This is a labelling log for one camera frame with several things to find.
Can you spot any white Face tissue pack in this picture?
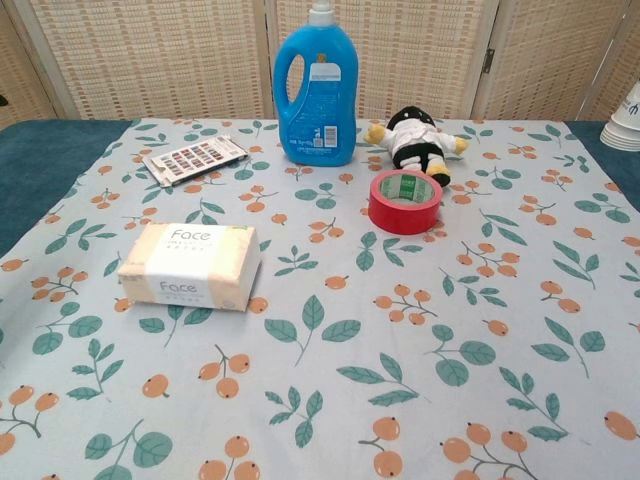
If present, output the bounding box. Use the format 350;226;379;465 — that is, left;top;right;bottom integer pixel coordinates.
117;222;262;315

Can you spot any floral tablecloth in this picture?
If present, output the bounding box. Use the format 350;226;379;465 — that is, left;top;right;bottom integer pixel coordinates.
0;117;640;480

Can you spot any red tape roll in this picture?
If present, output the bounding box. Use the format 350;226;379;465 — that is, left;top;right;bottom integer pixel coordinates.
368;169;444;235

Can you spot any blue detergent pump bottle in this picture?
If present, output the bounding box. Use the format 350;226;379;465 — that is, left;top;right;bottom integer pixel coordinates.
273;0;360;169

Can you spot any black white plush doll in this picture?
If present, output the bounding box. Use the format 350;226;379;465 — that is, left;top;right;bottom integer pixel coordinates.
363;105;470;187

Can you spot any colour swatch card packet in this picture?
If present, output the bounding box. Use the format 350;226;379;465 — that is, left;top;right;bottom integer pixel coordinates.
143;134;250;189

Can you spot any woven folding screen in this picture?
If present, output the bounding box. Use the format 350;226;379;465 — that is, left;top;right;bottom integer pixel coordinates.
0;0;640;122

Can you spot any white paper cup stack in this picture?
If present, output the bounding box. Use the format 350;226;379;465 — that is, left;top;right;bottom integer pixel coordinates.
599;79;640;151

